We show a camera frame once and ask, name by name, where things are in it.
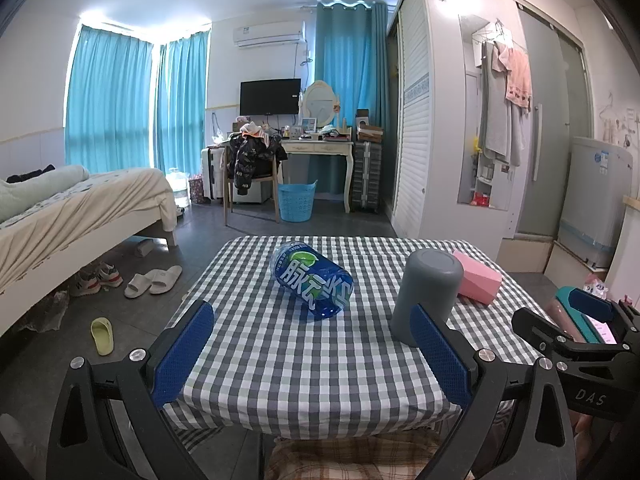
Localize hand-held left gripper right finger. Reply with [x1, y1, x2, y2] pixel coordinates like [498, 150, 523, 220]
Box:
[409, 304, 592, 480]

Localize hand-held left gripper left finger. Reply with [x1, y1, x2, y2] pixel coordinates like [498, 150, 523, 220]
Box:
[44, 300, 216, 480]

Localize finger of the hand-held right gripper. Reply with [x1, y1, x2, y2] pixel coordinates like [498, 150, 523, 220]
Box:
[511, 307, 632, 367]
[568, 287, 640, 341]

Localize grey cup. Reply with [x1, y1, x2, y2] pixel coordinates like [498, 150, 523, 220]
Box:
[391, 248, 465, 348]

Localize teal and pink package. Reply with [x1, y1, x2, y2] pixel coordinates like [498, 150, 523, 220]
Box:
[547, 285, 622, 346]

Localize pink box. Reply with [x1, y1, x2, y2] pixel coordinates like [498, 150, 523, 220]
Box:
[452, 249, 503, 306]

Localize white slipper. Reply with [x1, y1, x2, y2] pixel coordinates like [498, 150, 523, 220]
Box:
[124, 272, 154, 300]
[149, 265, 184, 295]

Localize yellow green slipper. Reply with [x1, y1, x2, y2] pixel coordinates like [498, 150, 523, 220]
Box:
[90, 317, 115, 356]

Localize grey white checkered tablecloth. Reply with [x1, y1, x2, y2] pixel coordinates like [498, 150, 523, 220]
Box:
[162, 235, 556, 442]

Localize white sneaker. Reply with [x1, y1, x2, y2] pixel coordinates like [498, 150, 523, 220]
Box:
[97, 262, 124, 289]
[69, 270, 102, 297]

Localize white washing machine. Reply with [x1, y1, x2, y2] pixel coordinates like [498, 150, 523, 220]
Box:
[557, 136, 636, 269]

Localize white bed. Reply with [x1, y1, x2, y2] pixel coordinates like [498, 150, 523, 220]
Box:
[0, 167, 179, 338]

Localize clear plastic bag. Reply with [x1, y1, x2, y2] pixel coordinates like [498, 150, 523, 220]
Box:
[14, 290, 71, 334]

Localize blue plastic drink bottle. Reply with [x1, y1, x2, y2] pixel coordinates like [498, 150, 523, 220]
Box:
[270, 241, 354, 321]

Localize pink gift bag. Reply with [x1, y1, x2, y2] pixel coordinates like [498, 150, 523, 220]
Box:
[188, 175, 211, 205]

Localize clear water jug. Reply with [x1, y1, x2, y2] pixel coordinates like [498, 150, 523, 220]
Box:
[168, 167, 192, 209]

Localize beige bed blanket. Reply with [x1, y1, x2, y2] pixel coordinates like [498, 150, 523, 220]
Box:
[0, 167, 178, 293]

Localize white suitcase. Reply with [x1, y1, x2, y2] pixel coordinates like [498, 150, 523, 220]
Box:
[201, 146, 231, 204]

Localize wooden chair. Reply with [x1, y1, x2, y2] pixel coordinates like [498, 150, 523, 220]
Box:
[222, 135, 284, 226]

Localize frosted glass door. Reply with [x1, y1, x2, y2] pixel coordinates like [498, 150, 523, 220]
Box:
[514, 2, 594, 239]

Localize blue plastic basket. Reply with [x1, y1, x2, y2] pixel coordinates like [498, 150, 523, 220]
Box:
[277, 180, 319, 224]

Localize dark grey suitcase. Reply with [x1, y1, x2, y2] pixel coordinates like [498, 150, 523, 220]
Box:
[349, 141, 384, 213]

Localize grey towel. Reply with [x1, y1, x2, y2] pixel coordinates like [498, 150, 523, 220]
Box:
[482, 42, 526, 167]

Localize black patterned jacket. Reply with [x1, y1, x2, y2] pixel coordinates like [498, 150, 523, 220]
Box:
[227, 132, 289, 196]

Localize pale green duvet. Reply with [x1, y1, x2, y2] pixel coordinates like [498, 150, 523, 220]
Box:
[0, 165, 91, 222]

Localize white louvred wardrobe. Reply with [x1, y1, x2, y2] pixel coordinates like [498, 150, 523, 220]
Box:
[386, 0, 517, 261]

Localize stacked cardboard boxes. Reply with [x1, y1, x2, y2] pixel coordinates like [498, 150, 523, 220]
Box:
[355, 109, 385, 144]

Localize dark cloth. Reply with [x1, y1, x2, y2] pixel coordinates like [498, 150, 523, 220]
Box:
[6, 164, 57, 184]

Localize white clothes pile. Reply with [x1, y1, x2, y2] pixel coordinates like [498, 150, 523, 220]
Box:
[238, 120, 271, 141]

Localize pink towel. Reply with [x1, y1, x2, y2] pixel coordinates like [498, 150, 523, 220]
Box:
[492, 42, 533, 114]

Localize white dressing desk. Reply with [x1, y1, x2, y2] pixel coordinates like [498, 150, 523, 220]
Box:
[279, 137, 355, 214]

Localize narrow blue curtain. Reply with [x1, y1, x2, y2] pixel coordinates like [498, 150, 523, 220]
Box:
[155, 30, 211, 177]

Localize wide blue curtain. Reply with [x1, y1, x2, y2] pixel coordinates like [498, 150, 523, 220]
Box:
[65, 25, 154, 172]

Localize black television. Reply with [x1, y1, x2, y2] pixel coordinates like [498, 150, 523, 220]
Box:
[239, 78, 302, 117]

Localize white oval mirror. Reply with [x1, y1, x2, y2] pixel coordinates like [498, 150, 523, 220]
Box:
[302, 80, 341, 129]

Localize dark teal curtain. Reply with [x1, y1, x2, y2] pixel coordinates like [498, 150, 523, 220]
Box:
[315, 2, 390, 197]

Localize white air conditioner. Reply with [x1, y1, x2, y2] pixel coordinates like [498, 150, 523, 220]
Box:
[232, 21, 307, 50]

